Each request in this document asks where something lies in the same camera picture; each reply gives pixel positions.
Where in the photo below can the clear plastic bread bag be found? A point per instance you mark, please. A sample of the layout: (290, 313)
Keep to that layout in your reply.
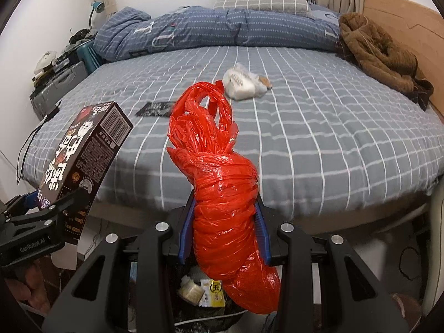
(242, 83)

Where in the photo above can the dark brown printed carton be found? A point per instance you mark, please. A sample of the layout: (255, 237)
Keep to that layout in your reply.
(90, 145)

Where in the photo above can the grey checked pillow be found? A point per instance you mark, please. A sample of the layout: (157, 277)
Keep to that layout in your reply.
(260, 0)

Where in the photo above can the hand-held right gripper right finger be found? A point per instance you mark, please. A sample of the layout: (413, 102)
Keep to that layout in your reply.
(263, 239)

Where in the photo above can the black lined trash bin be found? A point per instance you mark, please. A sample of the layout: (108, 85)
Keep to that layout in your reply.
(197, 319)

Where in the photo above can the grey suitcase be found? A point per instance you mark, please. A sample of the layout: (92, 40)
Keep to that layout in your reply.
(59, 83)

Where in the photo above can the red plastic bag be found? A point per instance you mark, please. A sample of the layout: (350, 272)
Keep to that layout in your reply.
(225, 197)

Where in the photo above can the teal plastic crate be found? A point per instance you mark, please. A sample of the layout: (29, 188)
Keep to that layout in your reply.
(90, 55)

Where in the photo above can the yellow snack packet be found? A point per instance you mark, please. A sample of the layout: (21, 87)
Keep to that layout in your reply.
(213, 295)

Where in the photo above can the pile of dark clutter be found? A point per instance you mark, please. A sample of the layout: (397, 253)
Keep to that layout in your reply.
(66, 52)

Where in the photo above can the teal desk lamp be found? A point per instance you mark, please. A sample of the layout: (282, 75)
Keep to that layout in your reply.
(97, 8)

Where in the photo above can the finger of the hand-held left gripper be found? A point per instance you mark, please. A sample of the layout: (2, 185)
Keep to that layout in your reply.
(33, 199)
(52, 218)

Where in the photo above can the blue striped quilt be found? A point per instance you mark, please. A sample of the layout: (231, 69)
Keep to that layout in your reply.
(208, 27)

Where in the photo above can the person's left hand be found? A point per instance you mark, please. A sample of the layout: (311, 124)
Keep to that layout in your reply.
(27, 291)

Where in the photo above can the wooden headboard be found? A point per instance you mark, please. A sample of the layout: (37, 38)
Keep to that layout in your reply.
(416, 31)

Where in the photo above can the black wet wipe sachet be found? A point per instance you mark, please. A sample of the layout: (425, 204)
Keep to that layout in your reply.
(156, 108)

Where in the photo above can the brown fleece jacket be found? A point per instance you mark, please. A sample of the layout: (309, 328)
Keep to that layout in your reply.
(378, 52)

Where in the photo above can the grey checked bed sheet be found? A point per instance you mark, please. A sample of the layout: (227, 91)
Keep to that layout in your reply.
(312, 128)

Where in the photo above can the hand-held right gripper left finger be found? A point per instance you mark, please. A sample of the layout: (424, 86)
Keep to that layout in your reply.
(185, 236)

